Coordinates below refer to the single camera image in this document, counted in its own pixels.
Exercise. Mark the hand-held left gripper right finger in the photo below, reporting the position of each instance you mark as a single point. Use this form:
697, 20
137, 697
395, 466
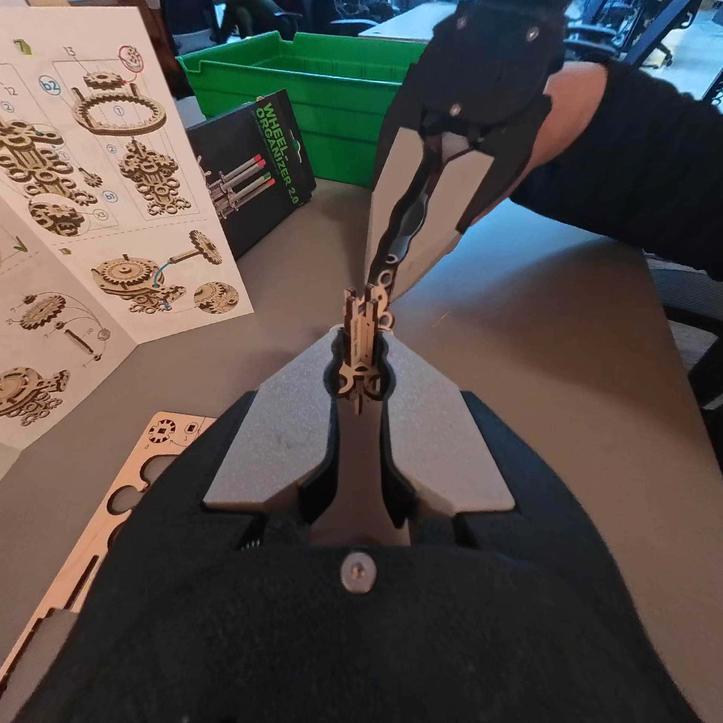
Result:
446, 446

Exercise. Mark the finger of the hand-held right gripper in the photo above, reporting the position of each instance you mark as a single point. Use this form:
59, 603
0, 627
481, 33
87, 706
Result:
446, 209
392, 175

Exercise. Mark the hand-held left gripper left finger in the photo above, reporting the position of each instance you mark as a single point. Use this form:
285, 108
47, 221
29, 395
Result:
277, 440

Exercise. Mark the person's right forearm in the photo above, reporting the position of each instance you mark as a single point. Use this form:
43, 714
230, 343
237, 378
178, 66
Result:
649, 181

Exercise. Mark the black model kit box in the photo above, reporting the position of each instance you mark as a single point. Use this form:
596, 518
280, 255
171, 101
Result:
248, 186

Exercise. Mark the laser-cut wooden parts sheet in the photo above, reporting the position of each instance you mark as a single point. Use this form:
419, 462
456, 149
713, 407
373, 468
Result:
130, 469

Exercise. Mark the person's right hand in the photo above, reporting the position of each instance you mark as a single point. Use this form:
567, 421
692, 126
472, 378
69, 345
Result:
570, 113

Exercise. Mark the pale office table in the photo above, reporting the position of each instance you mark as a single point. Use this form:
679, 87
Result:
401, 25

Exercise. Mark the green plastic bin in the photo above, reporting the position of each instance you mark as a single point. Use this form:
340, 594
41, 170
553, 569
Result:
316, 96

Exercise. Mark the folded assembly instruction leaflet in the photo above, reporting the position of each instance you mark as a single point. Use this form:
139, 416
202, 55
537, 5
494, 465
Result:
84, 226

